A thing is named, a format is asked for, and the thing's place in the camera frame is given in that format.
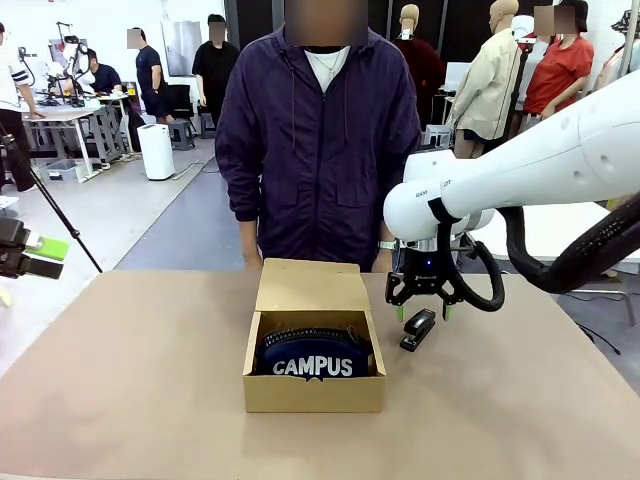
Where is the navy Campus zipper pouch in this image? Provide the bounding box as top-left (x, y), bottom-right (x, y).
top-left (254, 325), bottom-right (374, 379)

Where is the grey stool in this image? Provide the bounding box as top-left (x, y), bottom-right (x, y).
top-left (168, 119), bottom-right (197, 152)

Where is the mannequin in beige jacket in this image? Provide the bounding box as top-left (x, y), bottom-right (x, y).
top-left (446, 0), bottom-right (525, 157)

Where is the black stapler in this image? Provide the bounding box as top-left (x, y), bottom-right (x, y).
top-left (398, 308), bottom-right (437, 352)

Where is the figure in red t-shirt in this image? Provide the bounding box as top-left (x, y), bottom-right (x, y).
top-left (522, 0), bottom-right (596, 119)

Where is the seated person in dark shirt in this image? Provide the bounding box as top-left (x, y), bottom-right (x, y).
top-left (85, 48), bottom-right (125, 96)

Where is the person's right hand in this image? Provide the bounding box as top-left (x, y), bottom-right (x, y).
top-left (241, 237), bottom-right (265, 271)

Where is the white monitor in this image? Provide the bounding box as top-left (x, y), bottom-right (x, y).
top-left (444, 62), bottom-right (474, 96)

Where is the person in purple jacket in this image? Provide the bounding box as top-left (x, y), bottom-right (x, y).
top-left (214, 0), bottom-right (424, 274)

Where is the standing person in black shirt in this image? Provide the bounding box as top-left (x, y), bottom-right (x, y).
top-left (191, 13), bottom-right (242, 129)

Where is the standing person in navy shirt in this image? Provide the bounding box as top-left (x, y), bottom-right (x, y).
top-left (126, 27), bottom-right (175, 125)

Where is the person in white shirt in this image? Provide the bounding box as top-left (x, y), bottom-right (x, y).
top-left (0, 22), bottom-right (37, 194)

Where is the white air purifier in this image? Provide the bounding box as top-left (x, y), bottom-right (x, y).
top-left (137, 123), bottom-right (176, 181)

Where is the black camera tripod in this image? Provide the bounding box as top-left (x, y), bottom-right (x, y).
top-left (0, 122), bottom-right (105, 275)

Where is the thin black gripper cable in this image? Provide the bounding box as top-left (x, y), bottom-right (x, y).
top-left (434, 197), bottom-right (506, 312)

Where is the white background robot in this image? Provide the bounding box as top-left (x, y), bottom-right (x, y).
top-left (49, 20), bottom-right (100, 109)

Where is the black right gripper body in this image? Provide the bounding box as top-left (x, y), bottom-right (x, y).
top-left (399, 248), bottom-right (452, 297)

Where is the mannequin with hat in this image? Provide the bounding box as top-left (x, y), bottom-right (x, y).
top-left (594, 9), bottom-right (640, 91)

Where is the grey plastic floor bin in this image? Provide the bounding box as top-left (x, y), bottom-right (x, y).
top-left (38, 158), bottom-right (85, 185)

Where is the brown cardboard box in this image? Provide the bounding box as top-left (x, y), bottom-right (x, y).
top-left (242, 257), bottom-right (388, 414)

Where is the small white box machine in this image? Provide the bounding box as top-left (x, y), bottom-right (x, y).
top-left (423, 124), bottom-right (454, 150)

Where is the mannequin in dark red garment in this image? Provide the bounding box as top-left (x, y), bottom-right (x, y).
top-left (392, 3), bottom-right (447, 132)

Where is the white workshop desk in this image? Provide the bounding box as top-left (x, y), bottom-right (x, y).
top-left (19, 92), bottom-right (132, 182)

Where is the white side table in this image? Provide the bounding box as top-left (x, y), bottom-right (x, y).
top-left (492, 199), bottom-right (640, 264)

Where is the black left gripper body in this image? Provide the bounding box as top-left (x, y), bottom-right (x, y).
top-left (0, 218), bottom-right (32, 279)

